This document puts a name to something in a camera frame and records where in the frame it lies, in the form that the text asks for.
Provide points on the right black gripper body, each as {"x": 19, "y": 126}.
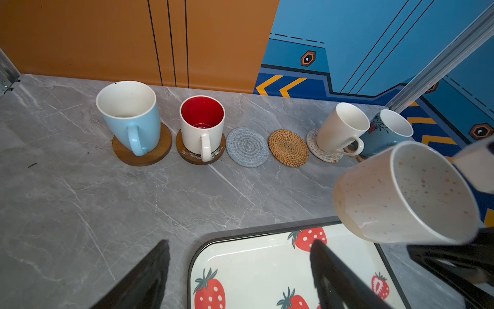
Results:
{"x": 462, "y": 267}

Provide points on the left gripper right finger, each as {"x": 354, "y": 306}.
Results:
{"x": 337, "y": 285}

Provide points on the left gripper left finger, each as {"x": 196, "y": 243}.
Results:
{"x": 144, "y": 286}

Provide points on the white mug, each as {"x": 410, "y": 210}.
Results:
{"x": 410, "y": 194}
{"x": 342, "y": 130}

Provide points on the white woven round coaster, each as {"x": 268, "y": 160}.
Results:
{"x": 320, "y": 154}

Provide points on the matte brown round coaster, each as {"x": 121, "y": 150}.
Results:
{"x": 163, "y": 148}

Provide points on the glossy brown round coaster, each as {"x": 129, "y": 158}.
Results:
{"x": 195, "y": 159}

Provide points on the tan rattan round coaster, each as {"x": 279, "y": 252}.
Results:
{"x": 288, "y": 148}

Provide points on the grey woven round coaster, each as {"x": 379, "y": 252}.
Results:
{"x": 247, "y": 147}

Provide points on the red inside mug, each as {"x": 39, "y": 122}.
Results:
{"x": 202, "y": 124}

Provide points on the light blue mug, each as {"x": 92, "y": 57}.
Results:
{"x": 130, "y": 110}

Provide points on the white strawberry tray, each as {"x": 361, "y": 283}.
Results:
{"x": 273, "y": 270}

